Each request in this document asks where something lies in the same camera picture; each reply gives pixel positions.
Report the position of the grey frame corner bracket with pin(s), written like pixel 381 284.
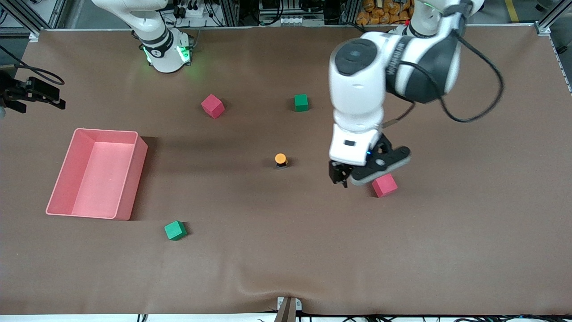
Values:
pixel 543 29
pixel 34 36

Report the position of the pink foam cube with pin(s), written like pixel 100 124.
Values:
pixel 385 188
pixel 212 106

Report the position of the green foam cube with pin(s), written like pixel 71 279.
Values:
pixel 175 230
pixel 301 103

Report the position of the brown table mat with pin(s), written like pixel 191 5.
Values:
pixel 286 250

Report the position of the white power strip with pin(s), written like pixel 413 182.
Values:
pixel 194 11

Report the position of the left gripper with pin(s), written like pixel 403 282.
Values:
pixel 337 172

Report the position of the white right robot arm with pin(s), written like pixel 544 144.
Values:
pixel 163 58

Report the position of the aluminium camera post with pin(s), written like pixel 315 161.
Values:
pixel 288 313

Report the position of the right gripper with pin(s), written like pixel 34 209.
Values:
pixel 13 91

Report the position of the white terminal block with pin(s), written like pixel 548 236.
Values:
pixel 301 21

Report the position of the orange packaged goods pile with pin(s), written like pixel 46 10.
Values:
pixel 384 13

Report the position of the pink plastic tray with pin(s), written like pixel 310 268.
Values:
pixel 103 188

